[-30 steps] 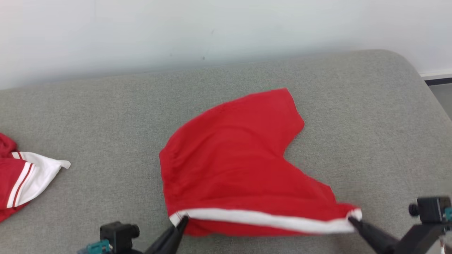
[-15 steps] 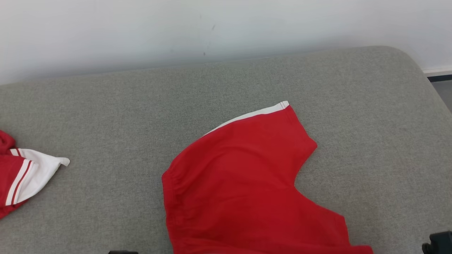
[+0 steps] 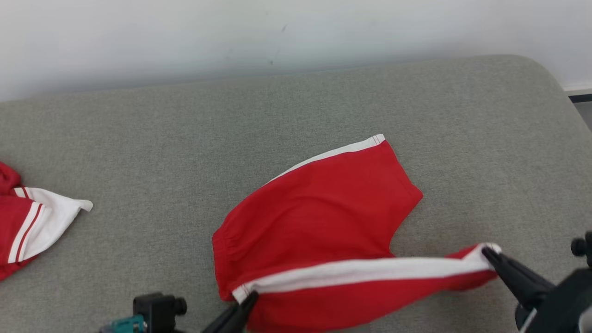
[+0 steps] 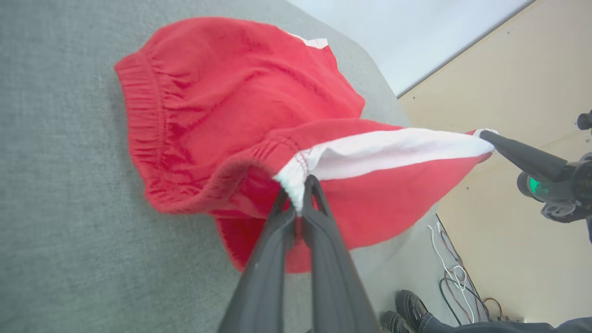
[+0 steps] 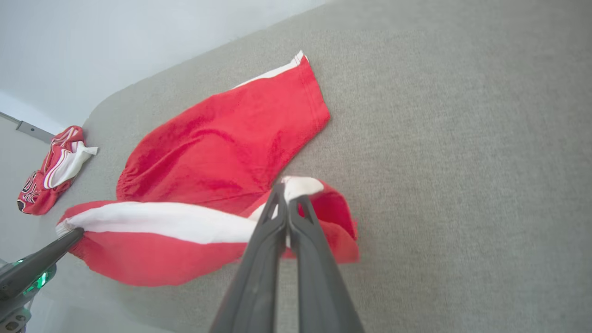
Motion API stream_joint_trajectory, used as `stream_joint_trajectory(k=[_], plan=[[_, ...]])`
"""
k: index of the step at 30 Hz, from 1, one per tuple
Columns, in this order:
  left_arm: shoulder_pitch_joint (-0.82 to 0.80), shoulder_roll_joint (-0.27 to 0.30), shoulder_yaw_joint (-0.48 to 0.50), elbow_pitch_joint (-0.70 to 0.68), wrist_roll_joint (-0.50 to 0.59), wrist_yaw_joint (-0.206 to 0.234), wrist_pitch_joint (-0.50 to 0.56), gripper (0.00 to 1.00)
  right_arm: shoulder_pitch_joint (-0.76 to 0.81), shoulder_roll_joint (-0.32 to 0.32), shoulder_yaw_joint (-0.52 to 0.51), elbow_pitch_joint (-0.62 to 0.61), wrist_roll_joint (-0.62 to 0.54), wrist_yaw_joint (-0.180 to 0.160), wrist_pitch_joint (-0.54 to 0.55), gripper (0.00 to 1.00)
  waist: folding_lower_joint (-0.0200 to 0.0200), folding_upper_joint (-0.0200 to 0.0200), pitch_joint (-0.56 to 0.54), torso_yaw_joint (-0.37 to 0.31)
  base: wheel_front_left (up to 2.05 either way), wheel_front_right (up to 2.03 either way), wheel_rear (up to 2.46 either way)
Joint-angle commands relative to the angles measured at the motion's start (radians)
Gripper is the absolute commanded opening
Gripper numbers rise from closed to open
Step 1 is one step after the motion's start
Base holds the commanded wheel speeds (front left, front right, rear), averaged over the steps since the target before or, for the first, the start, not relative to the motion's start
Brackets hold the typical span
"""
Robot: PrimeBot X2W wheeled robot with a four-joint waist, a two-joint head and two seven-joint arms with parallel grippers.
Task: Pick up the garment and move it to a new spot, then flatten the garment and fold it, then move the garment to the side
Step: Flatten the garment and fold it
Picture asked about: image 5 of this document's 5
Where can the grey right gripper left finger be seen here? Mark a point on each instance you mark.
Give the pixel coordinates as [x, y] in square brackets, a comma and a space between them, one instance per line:
[254, 277]

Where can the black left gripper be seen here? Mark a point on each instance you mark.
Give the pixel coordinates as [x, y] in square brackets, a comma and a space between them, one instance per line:
[16, 310]

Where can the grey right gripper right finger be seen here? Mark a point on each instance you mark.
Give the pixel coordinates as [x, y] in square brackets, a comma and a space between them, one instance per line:
[323, 286]

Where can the red jersey with white sleeves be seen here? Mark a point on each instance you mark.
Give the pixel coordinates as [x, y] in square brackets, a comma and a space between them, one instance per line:
[41, 189]

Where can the red shorts with white stripe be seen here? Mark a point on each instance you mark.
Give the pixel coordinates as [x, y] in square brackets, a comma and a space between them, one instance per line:
[222, 143]

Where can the grey fabric sofa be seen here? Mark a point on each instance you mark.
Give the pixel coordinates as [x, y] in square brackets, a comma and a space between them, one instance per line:
[462, 138]

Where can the grey metal wall rail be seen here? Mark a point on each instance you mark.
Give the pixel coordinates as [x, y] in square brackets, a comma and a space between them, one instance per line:
[32, 131]

